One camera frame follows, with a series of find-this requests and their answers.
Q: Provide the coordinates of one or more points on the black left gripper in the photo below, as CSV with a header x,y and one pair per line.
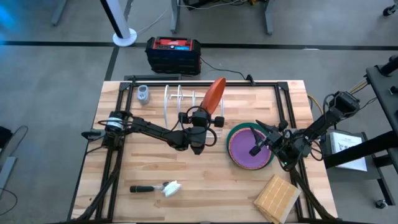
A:
x,y
219,121

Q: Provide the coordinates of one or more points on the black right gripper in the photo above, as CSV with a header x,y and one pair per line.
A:
x,y
280,141

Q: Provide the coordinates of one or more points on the plain orange plate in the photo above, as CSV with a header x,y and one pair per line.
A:
x,y
214,93

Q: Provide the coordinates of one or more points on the purple plate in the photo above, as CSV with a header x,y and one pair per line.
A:
x,y
242,149

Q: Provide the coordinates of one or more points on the large green plate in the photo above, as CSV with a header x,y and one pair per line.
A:
x,y
236,127

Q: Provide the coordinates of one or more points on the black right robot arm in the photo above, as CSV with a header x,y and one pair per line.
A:
x,y
320,123

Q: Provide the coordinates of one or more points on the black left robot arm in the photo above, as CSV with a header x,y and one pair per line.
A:
x,y
155,132

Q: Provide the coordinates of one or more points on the red black power station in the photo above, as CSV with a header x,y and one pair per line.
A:
x,y
172,57

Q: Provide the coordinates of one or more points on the small grey white device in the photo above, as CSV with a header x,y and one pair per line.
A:
x,y
143,94

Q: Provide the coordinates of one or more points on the yellow folded dish cloth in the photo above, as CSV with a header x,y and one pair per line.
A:
x,y
276,199

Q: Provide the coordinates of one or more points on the white bristle dish brush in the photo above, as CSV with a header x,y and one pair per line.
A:
x,y
172,188

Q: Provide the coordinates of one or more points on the white paper booklet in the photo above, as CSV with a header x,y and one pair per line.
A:
x,y
348,149

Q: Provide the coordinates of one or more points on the grey desk leg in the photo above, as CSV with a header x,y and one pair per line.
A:
x,y
175,15
269,17
59,12

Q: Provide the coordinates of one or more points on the white pole stand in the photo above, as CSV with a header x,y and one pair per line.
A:
x,y
118,18

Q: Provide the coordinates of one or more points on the black side stand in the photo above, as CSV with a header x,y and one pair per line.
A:
x,y
382,90

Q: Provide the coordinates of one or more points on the black caster wheel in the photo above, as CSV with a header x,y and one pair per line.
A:
x,y
389,10
381,203

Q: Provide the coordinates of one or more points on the black clamp bracket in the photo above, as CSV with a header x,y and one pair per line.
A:
x,y
91,134

